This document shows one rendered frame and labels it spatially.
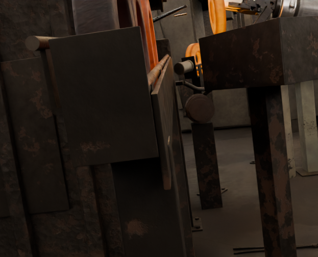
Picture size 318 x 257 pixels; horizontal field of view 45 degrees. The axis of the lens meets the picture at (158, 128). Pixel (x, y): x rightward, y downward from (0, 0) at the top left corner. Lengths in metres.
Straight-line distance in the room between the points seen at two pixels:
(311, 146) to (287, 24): 1.48
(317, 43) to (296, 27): 0.07
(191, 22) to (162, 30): 0.32
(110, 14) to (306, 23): 0.64
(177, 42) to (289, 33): 3.39
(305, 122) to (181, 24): 2.30
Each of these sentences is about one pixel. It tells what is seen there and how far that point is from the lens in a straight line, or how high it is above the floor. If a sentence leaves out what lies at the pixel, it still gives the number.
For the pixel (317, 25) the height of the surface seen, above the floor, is 0.70.
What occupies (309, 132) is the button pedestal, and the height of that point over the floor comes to 0.23.
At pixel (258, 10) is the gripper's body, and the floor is 0.80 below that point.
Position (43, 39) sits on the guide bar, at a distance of 0.35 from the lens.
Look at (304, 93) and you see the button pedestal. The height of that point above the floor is 0.45.
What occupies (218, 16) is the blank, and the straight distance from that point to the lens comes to 1.27.
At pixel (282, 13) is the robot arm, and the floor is 0.78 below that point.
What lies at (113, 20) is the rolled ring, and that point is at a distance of 0.32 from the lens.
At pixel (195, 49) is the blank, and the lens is 1.97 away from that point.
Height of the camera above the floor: 0.63
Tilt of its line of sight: 7 degrees down
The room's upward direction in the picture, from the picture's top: 8 degrees counter-clockwise
